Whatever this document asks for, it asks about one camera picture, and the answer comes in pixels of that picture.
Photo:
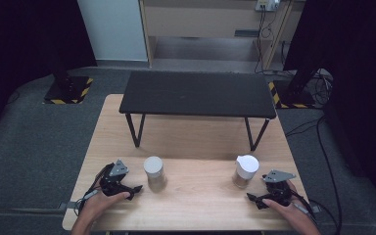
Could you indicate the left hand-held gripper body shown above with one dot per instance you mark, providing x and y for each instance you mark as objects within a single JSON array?
[{"x": 112, "y": 182}]

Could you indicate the white panel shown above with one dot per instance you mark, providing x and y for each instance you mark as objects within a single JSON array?
[{"x": 114, "y": 29}]

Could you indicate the seasoning jar with spouted lid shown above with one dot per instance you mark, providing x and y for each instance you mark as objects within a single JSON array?
[{"x": 247, "y": 164}]

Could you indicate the black stand with striped base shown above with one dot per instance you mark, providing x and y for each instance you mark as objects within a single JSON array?
[
  {"x": 68, "y": 89},
  {"x": 293, "y": 98}
]

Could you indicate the black shelf with metal legs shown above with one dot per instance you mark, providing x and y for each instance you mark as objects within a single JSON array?
[{"x": 197, "y": 93}]

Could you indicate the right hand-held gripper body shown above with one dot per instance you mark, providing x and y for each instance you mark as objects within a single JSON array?
[{"x": 279, "y": 192}]

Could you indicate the white power strip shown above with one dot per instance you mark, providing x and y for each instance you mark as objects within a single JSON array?
[{"x": 267, "y": 4}]

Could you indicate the beige wooden cabinet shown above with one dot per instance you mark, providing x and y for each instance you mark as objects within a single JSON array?
[{"x": 202, "y": 19}]

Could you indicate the black curtain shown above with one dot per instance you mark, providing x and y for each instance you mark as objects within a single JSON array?
[
  {"x": 19, "y": 39},
  {"x": 365, "y": 81}
]

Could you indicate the person's right hand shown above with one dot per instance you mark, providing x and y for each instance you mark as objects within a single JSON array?
[{"x": 295, "y": 210}]

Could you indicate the person's left hand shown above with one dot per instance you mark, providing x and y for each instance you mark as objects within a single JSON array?
[{"x": 99, "y": 205}]

